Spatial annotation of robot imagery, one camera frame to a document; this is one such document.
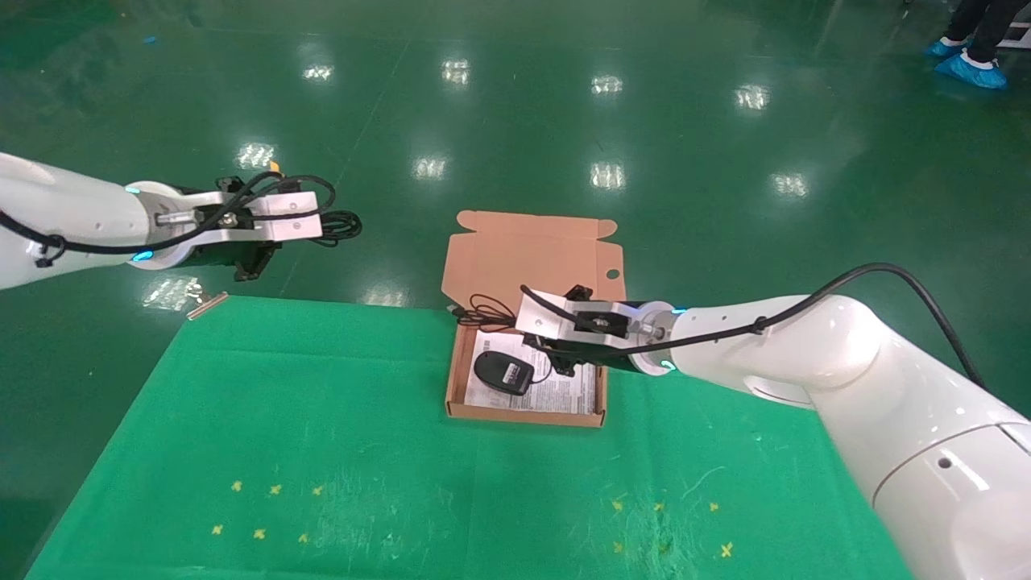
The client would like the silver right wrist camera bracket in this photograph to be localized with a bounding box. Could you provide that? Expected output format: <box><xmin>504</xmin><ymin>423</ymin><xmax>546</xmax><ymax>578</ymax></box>
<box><xmin>514</xmin><ymin>288</ymin><xmax>645</xmax><ymax>346</ymax></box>

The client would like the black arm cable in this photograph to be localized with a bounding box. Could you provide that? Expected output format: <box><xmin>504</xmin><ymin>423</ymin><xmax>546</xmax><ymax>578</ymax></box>
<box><xmin>0</xmin><ymin>172</ymin><xmax>337</xmax><ymax>267</ymax></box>
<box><xmin>520</xmin><ymin>262</ymin><xmax>988</xmax><ymax>392</ymax></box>

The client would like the black wired computer mouse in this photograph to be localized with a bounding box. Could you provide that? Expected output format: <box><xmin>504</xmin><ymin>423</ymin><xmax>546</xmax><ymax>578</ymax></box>
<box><xmin>447</xmin><ymin>294</ymin><xmax>557</xmax><ymax>397</ymax></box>

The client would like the brown cardboard box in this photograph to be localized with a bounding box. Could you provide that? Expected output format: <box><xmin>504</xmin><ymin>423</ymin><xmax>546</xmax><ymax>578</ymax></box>
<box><xmin>441</xmin><ymin>209</ymin><xmax>627</xmax><ymax>428</ymax></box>

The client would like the silver metal binder clip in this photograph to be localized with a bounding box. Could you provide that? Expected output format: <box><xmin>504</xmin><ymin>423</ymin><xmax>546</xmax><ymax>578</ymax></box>
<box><xmin>184</xmin><ymin>282</ymin><xmax>230</xmax><ymax>321</ymax></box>

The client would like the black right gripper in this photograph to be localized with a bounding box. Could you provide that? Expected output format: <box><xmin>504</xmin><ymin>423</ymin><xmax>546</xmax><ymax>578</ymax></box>
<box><xmin>522</xmin><ymin>284</ymin><xmax>643</xmax><ymax>378</ymax></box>

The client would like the white printed paper sheet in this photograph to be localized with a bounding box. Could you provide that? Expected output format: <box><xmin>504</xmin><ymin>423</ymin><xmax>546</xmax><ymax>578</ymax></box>
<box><xmin>463</xmin><ymin>330</ymin><xmax>598</xmax><ymax>416</ymax></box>

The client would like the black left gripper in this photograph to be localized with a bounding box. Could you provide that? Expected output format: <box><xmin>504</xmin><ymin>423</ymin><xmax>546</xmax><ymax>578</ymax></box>
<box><xmin>184</xmin><ymin>173</ymin><xmax>280</xmax><ymax>283</ymax></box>

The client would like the black data cable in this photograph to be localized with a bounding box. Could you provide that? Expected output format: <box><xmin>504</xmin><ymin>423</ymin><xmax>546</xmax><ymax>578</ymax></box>
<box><xmin>318</xmin><ymin>209</ymin><xmax>363</xmax><ymax>248</ymax></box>

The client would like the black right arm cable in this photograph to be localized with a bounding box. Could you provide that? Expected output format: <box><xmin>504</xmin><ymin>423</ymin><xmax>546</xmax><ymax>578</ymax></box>
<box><xmin>520</xmin><ymin>262</ymin><xmax>988</xmax><ymax>392</ymax></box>

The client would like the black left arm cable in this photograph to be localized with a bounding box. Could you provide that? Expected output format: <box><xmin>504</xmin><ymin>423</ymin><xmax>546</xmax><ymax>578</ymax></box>
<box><xmin>0</xmin><ymin>172</ymin><xmax>337</xmax><ymax>267</ymax></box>

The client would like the green table cloth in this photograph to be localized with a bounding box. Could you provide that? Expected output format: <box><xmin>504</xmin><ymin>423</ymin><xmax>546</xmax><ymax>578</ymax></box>
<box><xmin>24</xmin><ymin>294</ymin><xmax>915</xmax><ymax>580</ymax></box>

